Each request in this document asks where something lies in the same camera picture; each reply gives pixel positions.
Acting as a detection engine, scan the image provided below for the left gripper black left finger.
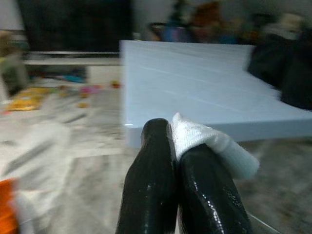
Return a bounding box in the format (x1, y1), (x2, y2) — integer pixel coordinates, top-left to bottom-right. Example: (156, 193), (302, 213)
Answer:
(115, 118), (179, 234)

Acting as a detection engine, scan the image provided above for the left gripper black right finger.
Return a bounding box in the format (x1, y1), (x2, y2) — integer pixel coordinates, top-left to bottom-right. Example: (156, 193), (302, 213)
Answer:
(175, 143), (254, 234)

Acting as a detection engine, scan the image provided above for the white shirt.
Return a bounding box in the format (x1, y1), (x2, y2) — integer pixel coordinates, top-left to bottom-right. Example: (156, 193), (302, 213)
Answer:
(169, 112), (260, 180)

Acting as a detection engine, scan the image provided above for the black garment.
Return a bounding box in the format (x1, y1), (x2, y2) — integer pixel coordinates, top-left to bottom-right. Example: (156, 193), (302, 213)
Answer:
(246, 29), (312, 111)

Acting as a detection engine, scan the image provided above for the white folding table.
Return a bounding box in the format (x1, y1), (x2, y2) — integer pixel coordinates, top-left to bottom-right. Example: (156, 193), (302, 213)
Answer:
(118, 39), (312, 149)

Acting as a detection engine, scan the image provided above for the orange garment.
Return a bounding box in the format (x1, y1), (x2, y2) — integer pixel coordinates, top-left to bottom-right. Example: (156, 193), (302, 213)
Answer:
(0, 178), (20, 234)

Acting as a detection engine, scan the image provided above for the yellow toy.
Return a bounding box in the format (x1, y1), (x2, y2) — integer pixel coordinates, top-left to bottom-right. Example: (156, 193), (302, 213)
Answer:
(6, 87), (51, 112)

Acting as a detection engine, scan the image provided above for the white television stand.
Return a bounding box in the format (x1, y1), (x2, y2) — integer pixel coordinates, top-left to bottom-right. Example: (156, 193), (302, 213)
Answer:
(23, 50), (122, 67)

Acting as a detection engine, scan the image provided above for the purple backpack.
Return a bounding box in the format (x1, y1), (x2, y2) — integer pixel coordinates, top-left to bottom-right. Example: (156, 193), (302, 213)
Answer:
(148, 21), (195, 44)

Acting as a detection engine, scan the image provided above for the black flat television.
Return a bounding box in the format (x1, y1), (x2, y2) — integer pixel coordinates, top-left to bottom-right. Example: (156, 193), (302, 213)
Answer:
(17, 0), (134, 52)

